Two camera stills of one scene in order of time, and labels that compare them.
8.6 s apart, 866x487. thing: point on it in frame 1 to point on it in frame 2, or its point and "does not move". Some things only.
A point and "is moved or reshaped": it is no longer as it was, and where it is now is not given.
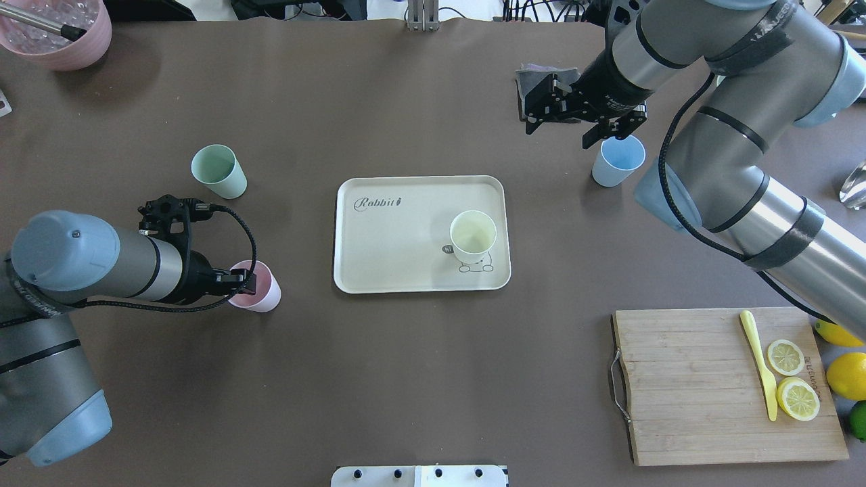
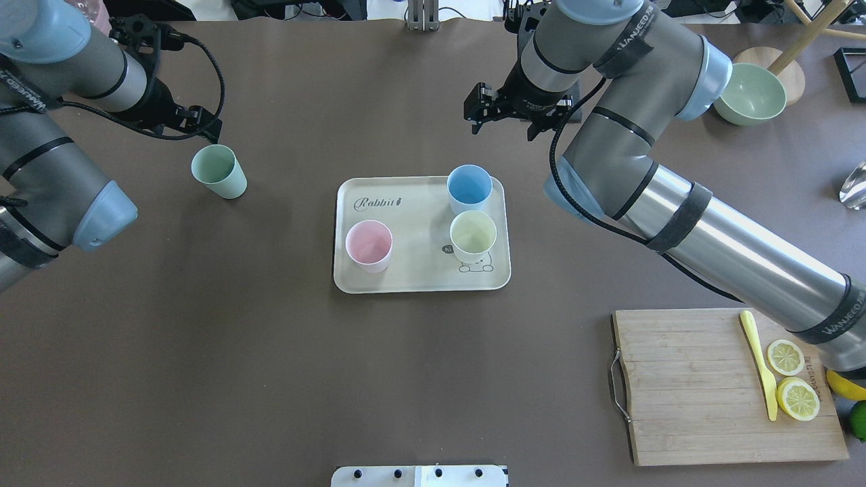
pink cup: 268,290 to 369,244
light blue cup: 619,159 is moved or reshaped
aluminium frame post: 423,15 does not move
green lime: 857,419 does not move
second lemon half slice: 798,398 does not move
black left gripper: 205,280 to 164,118
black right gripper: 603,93 to 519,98
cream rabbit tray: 392,235 does not move
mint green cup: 217,168 does not move
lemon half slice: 785,357 does not move
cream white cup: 473,234 does not move
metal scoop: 853,192 does not move
